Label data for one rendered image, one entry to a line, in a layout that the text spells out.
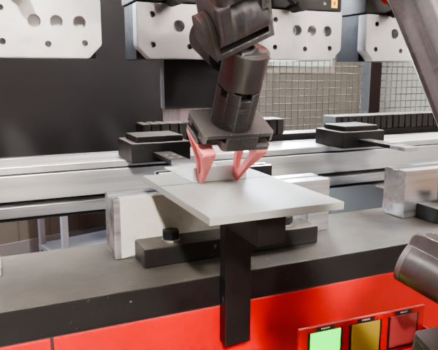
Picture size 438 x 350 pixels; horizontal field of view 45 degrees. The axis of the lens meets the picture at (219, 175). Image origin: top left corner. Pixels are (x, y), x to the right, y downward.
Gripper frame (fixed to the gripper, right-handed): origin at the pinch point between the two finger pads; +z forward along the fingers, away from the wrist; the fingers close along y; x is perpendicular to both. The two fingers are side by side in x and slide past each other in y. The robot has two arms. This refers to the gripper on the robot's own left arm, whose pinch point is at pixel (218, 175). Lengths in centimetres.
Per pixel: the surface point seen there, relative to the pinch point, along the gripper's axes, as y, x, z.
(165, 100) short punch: 4.6, -13.7, -4.5
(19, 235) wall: 18, -202, 200
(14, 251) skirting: 22, -195, 207
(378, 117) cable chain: -69, -44, 21
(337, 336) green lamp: -9.2, 23.7, 9.0
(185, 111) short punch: 1.1, -13.7, -2.4
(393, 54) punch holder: -36.7, -14.3, -12.3
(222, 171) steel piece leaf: -0.9, -1.0, 0.3
